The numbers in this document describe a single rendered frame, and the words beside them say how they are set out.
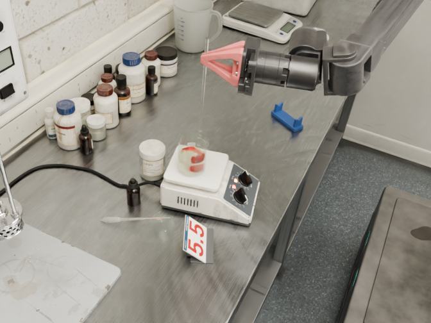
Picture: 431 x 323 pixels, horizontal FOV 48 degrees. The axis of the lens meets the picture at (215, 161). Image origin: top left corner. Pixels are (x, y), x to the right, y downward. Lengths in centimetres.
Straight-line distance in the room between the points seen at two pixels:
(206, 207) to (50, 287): 34
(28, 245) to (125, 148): 35
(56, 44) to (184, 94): 37
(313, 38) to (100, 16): 72
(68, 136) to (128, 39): 43
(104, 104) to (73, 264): 44
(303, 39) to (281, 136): 45
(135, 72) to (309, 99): 52
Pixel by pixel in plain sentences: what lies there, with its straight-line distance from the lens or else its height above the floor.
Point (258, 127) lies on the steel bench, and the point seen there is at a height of 75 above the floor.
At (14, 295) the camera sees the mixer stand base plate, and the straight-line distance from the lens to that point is 95.
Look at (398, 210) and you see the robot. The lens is 178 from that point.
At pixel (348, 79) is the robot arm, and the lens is 84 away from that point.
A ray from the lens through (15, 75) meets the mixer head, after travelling 65.
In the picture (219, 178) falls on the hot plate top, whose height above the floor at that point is 84.
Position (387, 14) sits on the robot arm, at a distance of 95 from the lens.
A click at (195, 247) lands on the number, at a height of 77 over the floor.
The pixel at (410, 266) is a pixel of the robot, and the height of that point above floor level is 36.
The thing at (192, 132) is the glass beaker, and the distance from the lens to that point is 100.
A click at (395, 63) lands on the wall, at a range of 242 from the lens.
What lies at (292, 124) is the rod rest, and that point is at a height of 76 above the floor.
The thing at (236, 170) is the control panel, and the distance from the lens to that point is 108.
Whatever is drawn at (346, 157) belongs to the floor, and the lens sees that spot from 254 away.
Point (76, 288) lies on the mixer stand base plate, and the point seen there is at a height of 76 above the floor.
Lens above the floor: 152
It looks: 41 degrees down
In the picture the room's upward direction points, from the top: 6 degrees clockwise
